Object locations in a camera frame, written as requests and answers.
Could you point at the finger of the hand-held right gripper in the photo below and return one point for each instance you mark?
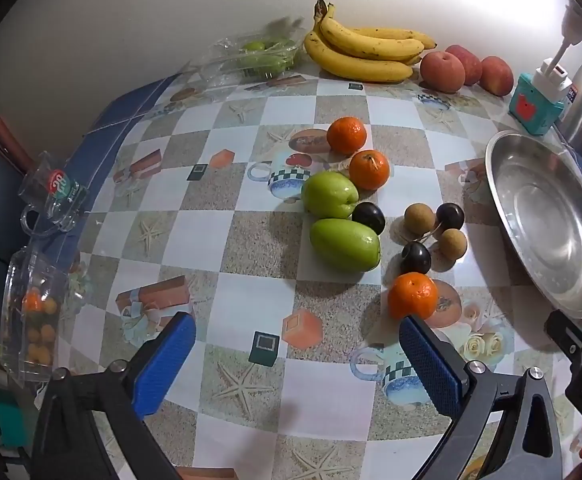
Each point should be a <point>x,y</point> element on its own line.
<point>568,337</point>

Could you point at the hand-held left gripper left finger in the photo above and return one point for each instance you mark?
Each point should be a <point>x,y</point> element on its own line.
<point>166,360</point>

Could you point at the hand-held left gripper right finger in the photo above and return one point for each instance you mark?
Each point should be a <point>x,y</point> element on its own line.
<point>431,365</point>

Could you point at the orange tangerine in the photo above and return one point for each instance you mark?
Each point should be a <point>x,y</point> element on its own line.
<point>369,170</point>
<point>413,296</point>
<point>346,135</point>

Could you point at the dark cherry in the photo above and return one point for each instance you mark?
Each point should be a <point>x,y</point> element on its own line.
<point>369,218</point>
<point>415,257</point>
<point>450,216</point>

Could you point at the steel bowl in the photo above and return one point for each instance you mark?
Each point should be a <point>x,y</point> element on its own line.
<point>546,220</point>

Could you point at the brown longan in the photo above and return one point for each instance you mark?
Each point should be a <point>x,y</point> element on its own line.
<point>419,218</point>
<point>453,242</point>

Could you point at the green jujube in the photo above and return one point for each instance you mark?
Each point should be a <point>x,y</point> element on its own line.
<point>346,245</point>
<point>328,194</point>

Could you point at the cluster of small green fruits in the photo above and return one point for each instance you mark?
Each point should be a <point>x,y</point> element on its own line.
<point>266,57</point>

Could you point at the clear container of kumquats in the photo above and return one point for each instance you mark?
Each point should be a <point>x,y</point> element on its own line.
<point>31,320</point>

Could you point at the checkered printed tablecloth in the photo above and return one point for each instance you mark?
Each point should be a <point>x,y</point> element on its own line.
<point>251,240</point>

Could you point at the glass mug with label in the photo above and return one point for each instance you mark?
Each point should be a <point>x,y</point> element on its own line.
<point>56,190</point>

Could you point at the teal box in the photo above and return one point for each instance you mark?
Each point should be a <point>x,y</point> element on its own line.
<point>531,107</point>

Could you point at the white power adapter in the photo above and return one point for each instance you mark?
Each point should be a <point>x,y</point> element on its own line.
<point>553,79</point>

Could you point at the brown wooden bar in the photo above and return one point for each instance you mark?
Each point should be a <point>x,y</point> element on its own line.
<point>8,142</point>

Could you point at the red apple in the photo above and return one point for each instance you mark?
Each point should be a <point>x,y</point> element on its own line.
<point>468,62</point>
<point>442,72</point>
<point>497,76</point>

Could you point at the bag of green fruit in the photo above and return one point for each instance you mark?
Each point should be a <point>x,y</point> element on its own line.
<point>211,62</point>

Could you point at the yellow banana bunch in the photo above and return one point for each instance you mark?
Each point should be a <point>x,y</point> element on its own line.
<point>361,62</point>

